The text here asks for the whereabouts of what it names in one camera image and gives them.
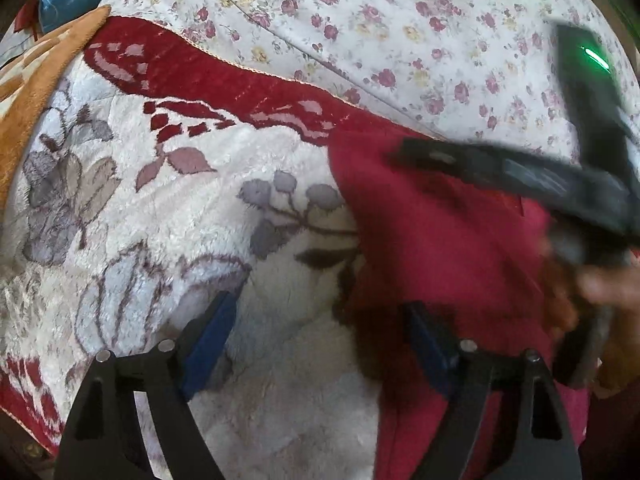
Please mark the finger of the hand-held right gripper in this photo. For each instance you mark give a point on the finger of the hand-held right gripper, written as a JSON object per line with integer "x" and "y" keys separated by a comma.
{"x": 450, "y": 162}

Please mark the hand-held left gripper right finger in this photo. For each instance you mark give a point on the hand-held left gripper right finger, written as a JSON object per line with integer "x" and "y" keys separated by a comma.
{"x": 425, "y": 341}

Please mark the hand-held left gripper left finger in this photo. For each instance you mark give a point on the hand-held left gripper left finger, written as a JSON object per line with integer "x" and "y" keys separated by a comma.
{"x": 210, "y": 341}

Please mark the red fleece garment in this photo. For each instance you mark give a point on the red fleece garment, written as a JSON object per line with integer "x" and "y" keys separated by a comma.
{"x": 440, "y": 250}

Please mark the person's right hand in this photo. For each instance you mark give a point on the person's right hand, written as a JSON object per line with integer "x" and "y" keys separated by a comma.
{"x": 607, "y": 287}

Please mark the white plush floral blanket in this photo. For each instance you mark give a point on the white plush floral blanket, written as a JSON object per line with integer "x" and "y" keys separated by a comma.
{"x": 200, "y": 210}

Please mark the floral print quilt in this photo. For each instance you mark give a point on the floral print quilt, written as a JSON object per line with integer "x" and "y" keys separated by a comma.
{"x": 375, "y": 35}

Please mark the orange patterned mat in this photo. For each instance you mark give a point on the orange patterned mat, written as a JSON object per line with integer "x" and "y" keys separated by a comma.
{"x": 45, "y": 75}

